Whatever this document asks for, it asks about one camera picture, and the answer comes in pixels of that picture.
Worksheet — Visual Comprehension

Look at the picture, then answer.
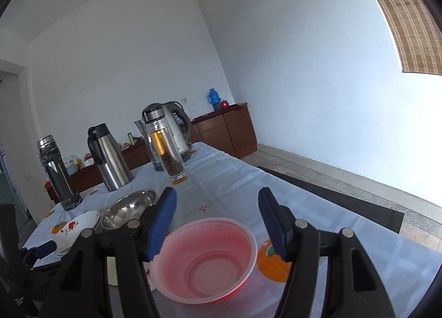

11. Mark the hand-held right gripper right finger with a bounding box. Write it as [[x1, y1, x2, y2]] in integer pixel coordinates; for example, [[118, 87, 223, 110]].
[[258, 187, 396, 318]]

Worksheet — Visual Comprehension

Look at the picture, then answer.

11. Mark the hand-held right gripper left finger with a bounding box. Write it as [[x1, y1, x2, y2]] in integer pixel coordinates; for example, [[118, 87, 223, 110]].
[[38, 187, 178, 318]]

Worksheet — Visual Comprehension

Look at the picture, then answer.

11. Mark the black thermos bottle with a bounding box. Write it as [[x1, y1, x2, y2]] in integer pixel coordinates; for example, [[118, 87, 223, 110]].
[[37, 135, 83, 211]]

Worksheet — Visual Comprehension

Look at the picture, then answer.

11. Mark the bamboo window blind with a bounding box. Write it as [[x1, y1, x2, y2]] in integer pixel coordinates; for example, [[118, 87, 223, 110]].
[[349, 0, 442, 77]]

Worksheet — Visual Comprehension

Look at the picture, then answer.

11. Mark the brown wooden sideboard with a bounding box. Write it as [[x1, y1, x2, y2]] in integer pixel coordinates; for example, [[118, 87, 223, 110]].
[[44, 103, 258, 204]]

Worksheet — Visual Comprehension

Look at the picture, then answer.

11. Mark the steel bowl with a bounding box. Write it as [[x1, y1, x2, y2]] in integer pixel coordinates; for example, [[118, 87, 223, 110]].
[[100, 189, 159, 233]]

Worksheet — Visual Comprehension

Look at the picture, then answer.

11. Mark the pale blue printed tablecloth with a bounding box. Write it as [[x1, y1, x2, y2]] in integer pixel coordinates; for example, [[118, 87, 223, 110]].
[[21, 142, 442, 318]]

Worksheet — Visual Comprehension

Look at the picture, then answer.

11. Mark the green door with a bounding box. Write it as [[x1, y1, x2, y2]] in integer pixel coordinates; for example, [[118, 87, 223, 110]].
[[0, 161, 22, 205]]

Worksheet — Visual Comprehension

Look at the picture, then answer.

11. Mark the glass tea bottle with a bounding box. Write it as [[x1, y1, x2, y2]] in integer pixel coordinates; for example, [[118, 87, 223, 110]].
[[143, 108, 188, 182]]

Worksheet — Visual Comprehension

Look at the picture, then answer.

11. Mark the steel electric kettle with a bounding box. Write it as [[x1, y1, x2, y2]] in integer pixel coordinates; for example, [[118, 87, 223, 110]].
[[134, 101, 193, 167]]

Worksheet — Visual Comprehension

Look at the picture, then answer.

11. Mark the red flower white plate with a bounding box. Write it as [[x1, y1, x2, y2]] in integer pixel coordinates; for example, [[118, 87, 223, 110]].
[[51, 210, 101, 256]]

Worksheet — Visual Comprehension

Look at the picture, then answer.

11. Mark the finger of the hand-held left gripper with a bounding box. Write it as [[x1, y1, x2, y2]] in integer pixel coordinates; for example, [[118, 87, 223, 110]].
[[21, 240, 58, 267]]

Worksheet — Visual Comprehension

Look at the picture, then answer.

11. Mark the steel carafe with black handle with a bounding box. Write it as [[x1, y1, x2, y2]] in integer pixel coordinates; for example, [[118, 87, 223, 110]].
[[87, 123, 135, 192]]

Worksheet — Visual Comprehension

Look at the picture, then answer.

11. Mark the blue thermos flask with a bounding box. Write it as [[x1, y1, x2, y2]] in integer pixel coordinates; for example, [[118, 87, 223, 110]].
[[207, 88, 222, 111]]

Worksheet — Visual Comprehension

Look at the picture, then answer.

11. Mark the pink plastic bowl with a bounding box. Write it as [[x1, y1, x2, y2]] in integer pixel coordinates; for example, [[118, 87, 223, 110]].
[[148, 218, 258, 305]]

